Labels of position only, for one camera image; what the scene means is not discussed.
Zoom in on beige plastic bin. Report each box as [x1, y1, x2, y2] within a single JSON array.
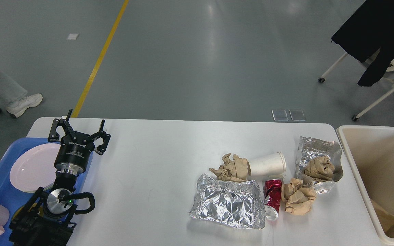
[[337, 125, 394, 245]]

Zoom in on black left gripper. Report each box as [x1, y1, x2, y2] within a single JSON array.
[[48, 109, 111, 176]]

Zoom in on clear floor plate left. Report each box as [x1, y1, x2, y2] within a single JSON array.
[[272, 110, 289, 122]]

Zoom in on black cloth on rack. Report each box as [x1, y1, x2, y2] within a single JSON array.
[[331, 0, 394, 87]]

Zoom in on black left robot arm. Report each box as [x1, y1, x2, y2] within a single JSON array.
[[9, 109, 111, 246]]

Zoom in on teal mug yellow inside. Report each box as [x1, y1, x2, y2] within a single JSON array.
[[17, 203, 36, 220]]

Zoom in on large foil sheet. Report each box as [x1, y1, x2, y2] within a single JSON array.
[[189, 174, 265, 229]]

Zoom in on crushed red soda can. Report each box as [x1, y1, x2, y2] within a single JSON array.
[[264, 178, 283, 221]]

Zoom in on brown paper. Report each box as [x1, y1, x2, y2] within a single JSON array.
[[304, 156, 335, 182], [209, 153, 251, 182], [281, 178, 316, 216]]

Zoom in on blue plastic tray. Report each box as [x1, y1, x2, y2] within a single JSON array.
[[0, 138, 94, 246]]

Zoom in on person legs at left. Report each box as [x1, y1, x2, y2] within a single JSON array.
[[0, 70, 43, 118]]

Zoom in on clear floor plate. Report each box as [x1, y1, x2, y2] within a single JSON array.
[[272, 110, 289, 122], [289, 110, 306, 122]]

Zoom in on pink plate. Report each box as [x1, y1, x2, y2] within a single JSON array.
[[10, 143, 60, 193]]

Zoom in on small crumpled foil sheet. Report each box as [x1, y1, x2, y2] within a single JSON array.
[[295, 137, 343, 194]]

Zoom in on white paper cup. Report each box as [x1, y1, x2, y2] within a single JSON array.
[[248, 152, 286, 176]]

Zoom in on clear floor plate right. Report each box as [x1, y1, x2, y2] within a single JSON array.
[[289, 110, 306, 122]]

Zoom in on brown paper bag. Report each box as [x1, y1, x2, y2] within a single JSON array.
[[370, 199, 394, 233]]

